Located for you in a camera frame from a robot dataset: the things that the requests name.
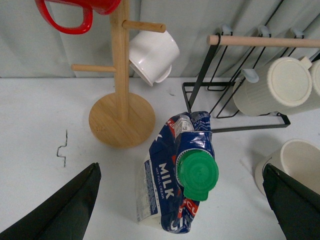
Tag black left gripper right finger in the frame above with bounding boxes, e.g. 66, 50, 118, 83
262, 163, 320, 240

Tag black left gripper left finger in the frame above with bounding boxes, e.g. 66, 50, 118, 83
0, 163, 101, 240

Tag cream cup with black handle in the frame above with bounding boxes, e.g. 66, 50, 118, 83
254, 139, 320, 195

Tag blue milk carton green cap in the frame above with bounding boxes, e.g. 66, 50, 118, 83
135, 111, 219, 234

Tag cream ribbed mug right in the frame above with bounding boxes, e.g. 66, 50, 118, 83
282, 59, 320, 115

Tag cream ribbed mug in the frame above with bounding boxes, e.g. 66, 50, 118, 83
282, 59, 320, 115
233, 57, 313, 117

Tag wooden mug tree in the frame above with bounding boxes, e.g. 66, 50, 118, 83
71, 0, 166, 149

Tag cream ribbed mug left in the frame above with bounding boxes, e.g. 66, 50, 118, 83
233, 57, 313, 117

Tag white ceramic mug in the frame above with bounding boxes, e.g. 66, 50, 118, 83
129, 31, 180, 87

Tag red mug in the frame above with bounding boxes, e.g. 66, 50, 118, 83
35, 0, 121, 35

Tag black wire cup rack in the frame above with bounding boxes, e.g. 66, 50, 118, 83
182, 24, 320, 119

